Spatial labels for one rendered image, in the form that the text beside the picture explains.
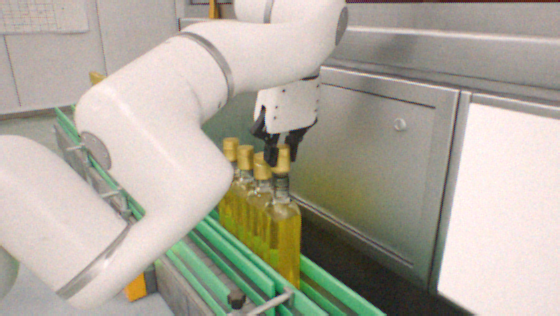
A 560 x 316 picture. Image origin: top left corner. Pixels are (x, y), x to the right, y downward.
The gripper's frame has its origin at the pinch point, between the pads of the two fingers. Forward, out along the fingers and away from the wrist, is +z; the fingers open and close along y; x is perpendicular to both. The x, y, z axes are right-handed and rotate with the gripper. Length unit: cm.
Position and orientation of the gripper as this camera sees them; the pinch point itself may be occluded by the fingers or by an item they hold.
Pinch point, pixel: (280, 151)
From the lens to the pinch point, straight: 69.6
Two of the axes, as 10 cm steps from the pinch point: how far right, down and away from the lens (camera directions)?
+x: 5.7, 5.2, -6.4
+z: -1.5, 8.3, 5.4
